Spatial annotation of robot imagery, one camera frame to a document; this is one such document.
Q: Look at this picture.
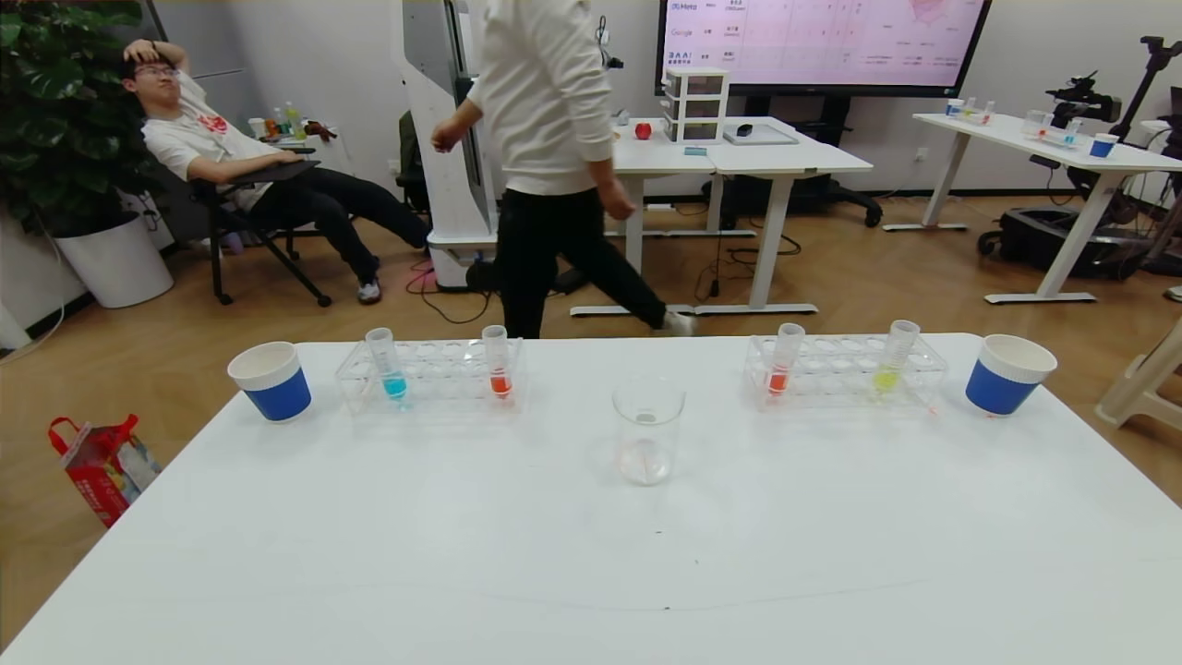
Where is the clear graduated plastic test tube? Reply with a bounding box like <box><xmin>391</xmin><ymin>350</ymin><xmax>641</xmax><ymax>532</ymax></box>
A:
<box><xmin>872</xmin><ymin>319</ymin><xmax>923</xmax><ymax>395</ymax></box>
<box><xmin>481</xmin><ymin>324</ymin><xmax>515</xmax><ymax>401</ymax></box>

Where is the black wheeled robot base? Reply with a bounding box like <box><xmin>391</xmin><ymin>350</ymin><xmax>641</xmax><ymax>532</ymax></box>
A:
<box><xmin>977</xmin><ymin>207</ymin><xmax>1151</xmax><ymax>281</ymax></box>

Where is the clear glass beaker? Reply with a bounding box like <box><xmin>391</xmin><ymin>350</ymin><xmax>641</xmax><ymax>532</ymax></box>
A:
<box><xmin>611</xmin><ymin>374</ymin><xmax>688</xmax><ymax>488</ymax></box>

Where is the clear acrylic test tube rack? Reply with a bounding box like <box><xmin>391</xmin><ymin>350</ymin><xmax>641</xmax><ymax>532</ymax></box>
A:
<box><xmin>743</xmin><ymin>333</ymin><xmax>950</xmax><ymax>413</ymax></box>
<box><xmin>334</xmin><ymin>336</ymin><xmax>528</xmax><ymax>417</ymax></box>

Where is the test tube with red liquid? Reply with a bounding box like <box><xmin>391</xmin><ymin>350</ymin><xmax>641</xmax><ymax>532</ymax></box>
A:
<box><xmin>766</xmin><ymin>322</ymin><xmax>807</xmax><ymax>399</ymax></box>

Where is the test tube with blue liquid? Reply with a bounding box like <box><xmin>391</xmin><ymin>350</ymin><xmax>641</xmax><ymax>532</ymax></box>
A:
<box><xmin>366</xmin><ymin>327</ymin><xmax>410</xmax><ymax>405</ymax></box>

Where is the white standing desk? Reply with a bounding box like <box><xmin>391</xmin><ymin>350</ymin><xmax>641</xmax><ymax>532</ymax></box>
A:
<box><xmin>570</xmin><ymin>115</ymin><xmax>721</xmax><ymax>318</ymax></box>
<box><xmin>694</xmin><ymin>115</ymin><xmax>874</xmax><ymax>316</ymax></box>

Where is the person in white sweater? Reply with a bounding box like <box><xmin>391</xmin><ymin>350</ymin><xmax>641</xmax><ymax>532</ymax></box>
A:
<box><xmin>429</xmin><ymin>0</ymin><xmax>699</xmax><ymax>340</ymax></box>

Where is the white drawer organiser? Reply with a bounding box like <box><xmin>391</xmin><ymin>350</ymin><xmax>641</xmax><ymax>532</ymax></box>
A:
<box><xmin>662</xmin><ymin>66</ymin><xmax>731</xmax><ymax>145</ymax></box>

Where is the grey flat tray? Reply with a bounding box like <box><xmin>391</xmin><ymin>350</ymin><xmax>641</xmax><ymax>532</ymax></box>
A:
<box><xmin>722</xmin><ymin>123</ymin><xmax>801</xmax><ymax>147</ymax></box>

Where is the black display stand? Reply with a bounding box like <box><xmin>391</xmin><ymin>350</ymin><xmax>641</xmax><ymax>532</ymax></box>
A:
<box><xmin>702</xmin><ymin>92</ymin><xmax>884</xmax><ymax>229</ymax></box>

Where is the blue white paper cup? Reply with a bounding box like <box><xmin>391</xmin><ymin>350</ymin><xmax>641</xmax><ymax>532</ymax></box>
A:
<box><xmin>965</xmin><ymin>333</ymin><xmax>1059</xmax><ymax>417</ymax></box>
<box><xmin>227</xmin><ymin>341</ymin><xmax>313</xmax><ymax>424</ymax></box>

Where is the black laptop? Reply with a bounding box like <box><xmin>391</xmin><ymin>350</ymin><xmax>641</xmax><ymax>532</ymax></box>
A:
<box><xmin>226</xmin><ymin>157</ymin><xmax>322</xmax><ymax>184</ymax></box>

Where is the black office chair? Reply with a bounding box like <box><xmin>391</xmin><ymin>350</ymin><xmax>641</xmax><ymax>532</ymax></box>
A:
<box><xmin>189</xmin><ymin>157</ymin><xmax>333</xmax><ymax>308</ymax></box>

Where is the seated person in white t-shirt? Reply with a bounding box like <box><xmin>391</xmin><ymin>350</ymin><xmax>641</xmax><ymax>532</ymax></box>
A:
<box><xmin>122</xmin><ymin>39</ymin><xmax>431</xmax><ymax>306</ymax></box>

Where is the white plant pot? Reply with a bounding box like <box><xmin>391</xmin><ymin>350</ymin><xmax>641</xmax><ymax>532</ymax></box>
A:
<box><xmin>53</xmin><ymin>211</ymin><xmax>176</xmax><ymax>310</ymax></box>

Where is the long white lab desk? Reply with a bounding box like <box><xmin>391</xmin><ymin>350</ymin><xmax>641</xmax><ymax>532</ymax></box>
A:
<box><xmin>882</xmin><ymin>111</ymin><xmax>1182</xmax><ymax>305</ymax></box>

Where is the red gift bag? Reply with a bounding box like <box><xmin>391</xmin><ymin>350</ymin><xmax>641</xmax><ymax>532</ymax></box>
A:
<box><xmin>48</xmin><ymin>414</ymin><xmax>163</xmax><ymax>529</ymax></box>

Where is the large green leafy plant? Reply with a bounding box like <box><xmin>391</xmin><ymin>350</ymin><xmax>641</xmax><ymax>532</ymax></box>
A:
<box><xmin>0</xmin><ymin>0</ymin><xmax>172</xmax><ymax>236</ymax></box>

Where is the black tripod stand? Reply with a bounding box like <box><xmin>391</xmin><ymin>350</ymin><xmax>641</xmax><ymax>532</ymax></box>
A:
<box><xmin>1108</xmin><ymin>35</ymin><xmax>1182</xmax><ymax>144</ymax></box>

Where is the black floor cable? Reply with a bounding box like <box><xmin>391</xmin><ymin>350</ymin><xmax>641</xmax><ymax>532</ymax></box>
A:
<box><xmin>420</xmin><ymin>268</ymin><xmax>504</xmax><ymax>326</ymax></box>

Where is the black under-desk cables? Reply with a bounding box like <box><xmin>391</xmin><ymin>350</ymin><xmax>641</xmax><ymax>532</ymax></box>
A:
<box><xmin>693</xmin><ymin>199</ymin><xmax>804</xmax><ymax>302</ymax></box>

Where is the white pedestal robot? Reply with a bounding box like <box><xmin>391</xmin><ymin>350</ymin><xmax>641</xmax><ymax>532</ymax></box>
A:
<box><xmin>392</xmin><ymin>0</ymin><xmax>504</xmax><ymax>292</ymax></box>

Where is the large wall display screen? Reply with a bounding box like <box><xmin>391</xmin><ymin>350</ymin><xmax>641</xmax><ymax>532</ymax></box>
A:
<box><xmin>655</xmin><ymin>0</ymin><xmax>995</xmax><ymax>99</ymax></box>

